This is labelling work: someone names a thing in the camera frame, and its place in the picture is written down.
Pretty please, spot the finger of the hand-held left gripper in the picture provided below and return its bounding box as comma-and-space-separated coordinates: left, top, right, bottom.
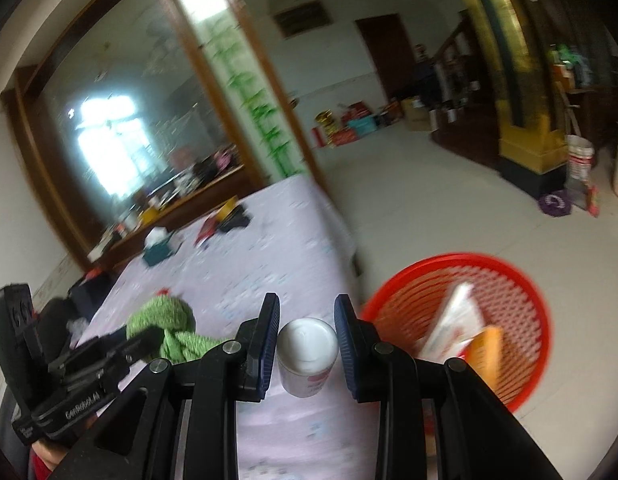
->
120, 326, 166, 364

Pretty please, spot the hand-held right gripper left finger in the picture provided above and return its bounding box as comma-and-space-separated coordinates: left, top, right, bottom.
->
49, 292, 281, 480

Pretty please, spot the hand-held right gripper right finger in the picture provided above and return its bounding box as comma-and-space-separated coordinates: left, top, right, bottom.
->
334, 294, 565, 480

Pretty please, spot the green cloth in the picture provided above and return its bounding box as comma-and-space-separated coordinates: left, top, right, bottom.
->
125, 295, 226, 367

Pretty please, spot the white bottle red label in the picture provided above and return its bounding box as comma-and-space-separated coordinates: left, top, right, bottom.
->
276, 317, 340, 399

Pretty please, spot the white and red wrapper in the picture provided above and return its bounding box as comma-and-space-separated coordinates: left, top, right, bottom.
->
416, 282, 486, 362

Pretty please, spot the orange packet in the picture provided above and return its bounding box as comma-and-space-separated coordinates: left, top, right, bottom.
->
463, 325, 506, 393

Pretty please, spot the red plastic basket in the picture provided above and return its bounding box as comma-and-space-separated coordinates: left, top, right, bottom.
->
360, 253, 551, 414

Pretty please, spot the dark bag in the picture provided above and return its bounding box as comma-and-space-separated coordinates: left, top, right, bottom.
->
36, 269, 120, 348

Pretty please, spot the lilac printed tablecloth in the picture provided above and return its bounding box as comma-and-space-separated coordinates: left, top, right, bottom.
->
71, 175, 385, 480

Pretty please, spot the teal tissue box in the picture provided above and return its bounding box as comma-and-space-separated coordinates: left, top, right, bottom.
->
141, 227, 178, 267

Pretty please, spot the black pouch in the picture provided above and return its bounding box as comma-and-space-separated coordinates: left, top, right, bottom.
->
219, 210, 253, 234

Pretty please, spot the red booklet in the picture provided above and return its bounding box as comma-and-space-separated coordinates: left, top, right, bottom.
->
195, 214, 221, 247

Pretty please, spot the yellow box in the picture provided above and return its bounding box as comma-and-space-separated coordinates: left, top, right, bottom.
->
215, 196, 240, 224

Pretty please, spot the cluttered wooden sideboard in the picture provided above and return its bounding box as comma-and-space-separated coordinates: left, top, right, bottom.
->
86, 145, 262, 272

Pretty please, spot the pile of colourful boxes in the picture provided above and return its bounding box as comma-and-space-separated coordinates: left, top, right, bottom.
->
311, 101, 405, 149

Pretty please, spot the cardboard box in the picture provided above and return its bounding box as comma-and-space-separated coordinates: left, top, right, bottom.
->
401, 97, 433, 133

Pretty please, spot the bamboo painted pillar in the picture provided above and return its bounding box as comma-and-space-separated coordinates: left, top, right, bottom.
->
161, 0, 315, 181

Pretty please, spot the purple bag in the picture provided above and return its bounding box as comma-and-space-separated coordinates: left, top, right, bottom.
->
538, 190, 573, 219

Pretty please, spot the wooden staircase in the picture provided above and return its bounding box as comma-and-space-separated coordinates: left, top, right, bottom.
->
429, 10, 502, 166

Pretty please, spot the brown wooden door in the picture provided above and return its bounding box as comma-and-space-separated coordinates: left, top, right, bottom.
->
355, 13, 418, 102

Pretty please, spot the white bucket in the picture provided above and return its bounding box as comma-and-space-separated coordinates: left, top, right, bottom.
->
564, 135, 596, 211

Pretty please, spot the golden pillar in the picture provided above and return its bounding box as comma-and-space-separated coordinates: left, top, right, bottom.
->
441, 0, 570, 198

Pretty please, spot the green plastic bag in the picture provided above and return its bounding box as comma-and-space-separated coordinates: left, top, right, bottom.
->
549, 42, 596, 78

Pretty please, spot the large wall mirror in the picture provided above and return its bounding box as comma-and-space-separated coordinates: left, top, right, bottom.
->
9, 0, 267, 271

